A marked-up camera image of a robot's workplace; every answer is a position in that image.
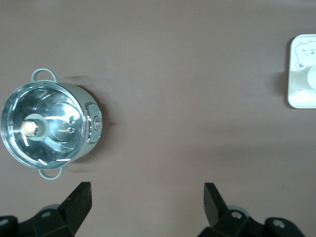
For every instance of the grey-green electric cooking pot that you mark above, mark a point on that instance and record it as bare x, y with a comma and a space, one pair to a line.
92, 118

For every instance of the brown table cover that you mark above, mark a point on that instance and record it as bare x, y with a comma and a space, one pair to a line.
185, 98

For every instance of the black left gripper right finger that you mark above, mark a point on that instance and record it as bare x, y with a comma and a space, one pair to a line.
217, 214

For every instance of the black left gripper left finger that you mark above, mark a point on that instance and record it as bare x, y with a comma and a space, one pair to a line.
71, 209

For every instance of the glass pot lid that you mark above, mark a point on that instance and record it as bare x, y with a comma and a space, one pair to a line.
56, 116

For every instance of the cream tray with bear print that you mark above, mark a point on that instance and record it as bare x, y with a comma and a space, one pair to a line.
300, 98

